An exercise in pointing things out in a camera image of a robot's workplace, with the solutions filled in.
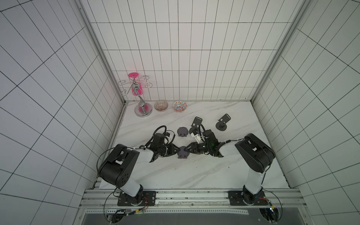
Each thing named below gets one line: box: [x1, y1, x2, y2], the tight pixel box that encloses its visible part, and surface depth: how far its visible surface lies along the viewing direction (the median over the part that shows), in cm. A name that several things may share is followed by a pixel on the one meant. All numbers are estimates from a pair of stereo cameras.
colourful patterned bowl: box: [172, 100, 188, 113], surface depth 116 cm
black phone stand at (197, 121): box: [188, 116, 203, 135], surface depth 99 cm
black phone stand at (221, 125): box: [215, 113, 232, 131], surface depth 102 cm
